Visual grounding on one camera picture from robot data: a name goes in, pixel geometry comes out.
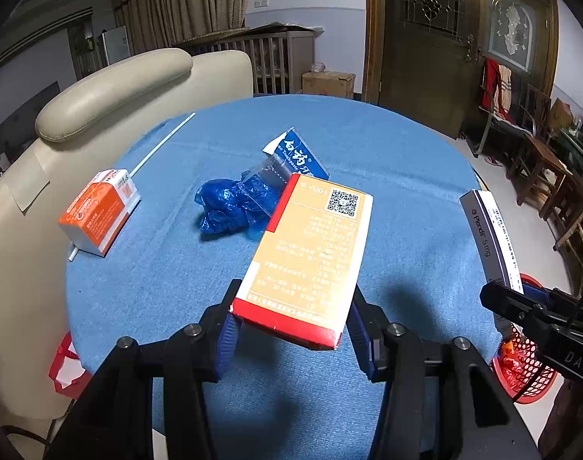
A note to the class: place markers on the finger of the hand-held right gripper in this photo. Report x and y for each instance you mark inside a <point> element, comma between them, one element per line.
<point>512,304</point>
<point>567,299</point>

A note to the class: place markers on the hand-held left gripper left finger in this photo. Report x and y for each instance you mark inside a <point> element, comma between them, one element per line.
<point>227,341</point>

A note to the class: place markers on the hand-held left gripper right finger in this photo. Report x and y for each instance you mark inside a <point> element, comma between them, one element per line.
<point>361,341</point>

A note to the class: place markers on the red plastic mesh basket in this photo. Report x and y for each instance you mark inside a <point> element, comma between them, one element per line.
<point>517,378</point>

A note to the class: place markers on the long white medicine box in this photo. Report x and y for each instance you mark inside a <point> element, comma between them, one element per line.
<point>493,235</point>

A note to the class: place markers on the orange box with red edges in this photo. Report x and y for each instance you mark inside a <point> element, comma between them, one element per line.
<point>306,254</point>

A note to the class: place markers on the blue plastic bag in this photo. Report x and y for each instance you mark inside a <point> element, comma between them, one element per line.
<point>224,211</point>

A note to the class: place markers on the small orange and white box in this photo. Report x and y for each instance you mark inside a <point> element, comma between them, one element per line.
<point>95,211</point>

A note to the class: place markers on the blue toothpaste box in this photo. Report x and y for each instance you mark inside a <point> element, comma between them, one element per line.
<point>298,153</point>

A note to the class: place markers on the wicker chair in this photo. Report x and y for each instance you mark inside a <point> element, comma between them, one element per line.
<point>581,239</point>

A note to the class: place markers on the blue table cloth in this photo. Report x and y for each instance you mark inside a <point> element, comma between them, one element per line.
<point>176,273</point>

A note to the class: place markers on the dark wooden chair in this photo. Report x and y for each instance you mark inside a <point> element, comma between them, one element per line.
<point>541,163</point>

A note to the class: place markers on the red and white bag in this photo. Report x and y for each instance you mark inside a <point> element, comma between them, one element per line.
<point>64,373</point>

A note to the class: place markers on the small open cardboard box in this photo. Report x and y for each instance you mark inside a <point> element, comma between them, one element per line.
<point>560,112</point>

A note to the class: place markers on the thin white straw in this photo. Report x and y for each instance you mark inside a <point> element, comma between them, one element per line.
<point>167,139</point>

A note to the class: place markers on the red striped cloth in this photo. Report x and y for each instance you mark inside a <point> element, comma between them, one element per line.
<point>495,86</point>

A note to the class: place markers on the beige leather sofa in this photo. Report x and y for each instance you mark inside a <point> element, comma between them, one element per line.
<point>13,249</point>

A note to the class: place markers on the brown cardboard box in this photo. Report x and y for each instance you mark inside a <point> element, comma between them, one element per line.
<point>327,84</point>

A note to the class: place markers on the dark wooden glazed door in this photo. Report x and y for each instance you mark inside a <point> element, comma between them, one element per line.
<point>416,57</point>

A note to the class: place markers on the wooden baby crib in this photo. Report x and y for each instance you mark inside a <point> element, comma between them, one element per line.
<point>272,62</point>

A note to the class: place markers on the white framed board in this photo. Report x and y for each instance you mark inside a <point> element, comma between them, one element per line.
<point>116,45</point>

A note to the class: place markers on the beige curtain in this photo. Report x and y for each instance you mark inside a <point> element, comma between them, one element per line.
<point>186,0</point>

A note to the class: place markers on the metal frame chair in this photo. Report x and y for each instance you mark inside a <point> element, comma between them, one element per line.
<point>500,124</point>

